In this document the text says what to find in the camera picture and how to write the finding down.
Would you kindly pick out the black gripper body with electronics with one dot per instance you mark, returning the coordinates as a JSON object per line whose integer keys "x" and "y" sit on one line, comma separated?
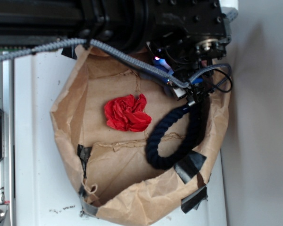
{"x": 185, "y": 66}

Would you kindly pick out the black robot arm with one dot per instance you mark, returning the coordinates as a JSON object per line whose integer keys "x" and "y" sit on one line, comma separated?
{"x": 120, "y": 28}

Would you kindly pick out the crumpled red paper ball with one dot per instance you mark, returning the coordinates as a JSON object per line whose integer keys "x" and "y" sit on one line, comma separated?
{"x": 127, "y": 113}

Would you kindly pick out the brown paper bag tray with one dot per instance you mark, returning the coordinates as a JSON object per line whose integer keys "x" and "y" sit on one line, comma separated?
{"x": 108, "y": 168}

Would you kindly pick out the white plastic bin lid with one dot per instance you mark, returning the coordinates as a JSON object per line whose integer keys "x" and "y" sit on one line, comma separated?
{"x": 44, "y": 195}

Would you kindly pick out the aluminum extrusion rail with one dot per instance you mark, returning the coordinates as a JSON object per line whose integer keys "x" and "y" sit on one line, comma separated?
{"x": 7, "y": 184}

